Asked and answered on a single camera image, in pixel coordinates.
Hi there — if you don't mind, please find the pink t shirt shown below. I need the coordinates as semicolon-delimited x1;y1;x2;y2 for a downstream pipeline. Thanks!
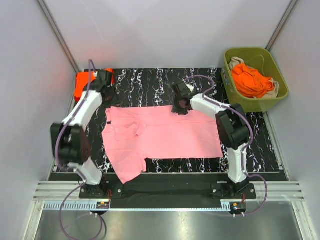
102;105;223;184

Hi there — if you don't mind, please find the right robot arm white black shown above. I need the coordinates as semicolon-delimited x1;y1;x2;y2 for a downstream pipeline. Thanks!
172;81;253;199

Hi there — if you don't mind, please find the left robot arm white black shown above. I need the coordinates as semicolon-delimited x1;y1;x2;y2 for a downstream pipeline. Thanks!
50;68;118;198

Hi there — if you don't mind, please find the folded orange t shirt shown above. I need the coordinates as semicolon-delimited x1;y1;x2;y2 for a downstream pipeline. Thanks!
74;68;115;103

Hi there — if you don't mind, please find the black marbled table mat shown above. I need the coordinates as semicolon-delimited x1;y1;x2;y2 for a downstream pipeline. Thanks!
86;68;281;173

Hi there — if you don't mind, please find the beige t shirt in bin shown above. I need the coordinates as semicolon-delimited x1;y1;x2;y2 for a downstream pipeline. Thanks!
228;57;280;99

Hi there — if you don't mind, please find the orange t shirt in bin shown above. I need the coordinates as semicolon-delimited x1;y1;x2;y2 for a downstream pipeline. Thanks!
231;63;276;99

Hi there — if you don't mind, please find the olive green plastic bin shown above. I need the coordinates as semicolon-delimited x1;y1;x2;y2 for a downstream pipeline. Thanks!
221;47;289;113

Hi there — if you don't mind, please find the right small circuit board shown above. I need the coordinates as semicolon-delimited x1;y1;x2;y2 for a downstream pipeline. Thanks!
231;202;246;210

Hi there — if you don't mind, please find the small circuit board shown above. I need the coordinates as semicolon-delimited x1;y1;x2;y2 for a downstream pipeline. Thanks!
96;201;110;209
231;202;246;210

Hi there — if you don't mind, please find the left small circuit board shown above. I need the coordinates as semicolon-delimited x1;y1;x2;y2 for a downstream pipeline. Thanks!
96;201;110;209

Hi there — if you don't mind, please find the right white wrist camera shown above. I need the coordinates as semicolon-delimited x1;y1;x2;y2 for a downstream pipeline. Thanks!
186;84;194;92

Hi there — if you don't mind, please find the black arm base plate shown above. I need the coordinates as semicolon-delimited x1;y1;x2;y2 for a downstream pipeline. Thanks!
79;173;257;200

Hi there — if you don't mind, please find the aluminium rail frame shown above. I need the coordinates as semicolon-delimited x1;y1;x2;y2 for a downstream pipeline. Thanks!
33;181;304;212

